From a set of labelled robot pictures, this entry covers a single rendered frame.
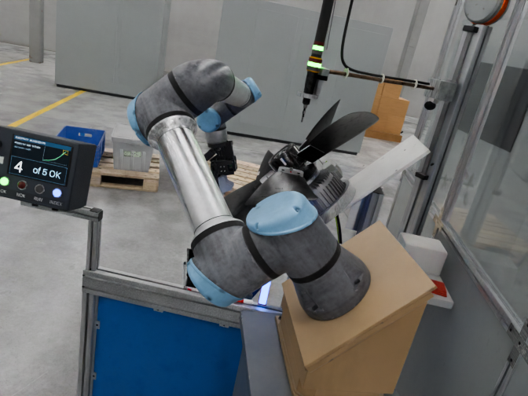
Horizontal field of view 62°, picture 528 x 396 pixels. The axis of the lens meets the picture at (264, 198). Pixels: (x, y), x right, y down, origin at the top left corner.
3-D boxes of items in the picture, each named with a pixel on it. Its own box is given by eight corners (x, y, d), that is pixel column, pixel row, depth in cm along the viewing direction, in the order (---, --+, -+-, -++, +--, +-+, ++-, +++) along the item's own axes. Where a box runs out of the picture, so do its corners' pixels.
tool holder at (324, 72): (314, 96, 151) (320, 67, 148) (326, 100, 145) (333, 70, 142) (292, 93, 146) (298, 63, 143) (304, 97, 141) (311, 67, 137)
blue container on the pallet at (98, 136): (104, 150, 469) (106, 130, 461) (97, 169, 414) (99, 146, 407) (63, 145, 458) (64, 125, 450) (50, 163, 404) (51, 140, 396)
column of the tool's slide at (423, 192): (357, 379, 237) (475, 25, 174) (367, 390, 230) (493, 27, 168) (348, 381, 234) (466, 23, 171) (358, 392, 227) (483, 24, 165)
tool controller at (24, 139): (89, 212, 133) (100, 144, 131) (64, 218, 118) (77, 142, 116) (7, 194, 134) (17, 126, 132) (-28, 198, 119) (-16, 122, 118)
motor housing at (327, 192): (302, 215, 182) (284, 191, 179) (349, 183, 175) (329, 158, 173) (301, 238, 160) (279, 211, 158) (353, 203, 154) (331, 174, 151)
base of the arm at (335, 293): (381, 291, 80) (355, 253, 76) (312, 334, 82) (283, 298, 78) (357, 251, 94) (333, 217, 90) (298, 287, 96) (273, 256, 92)
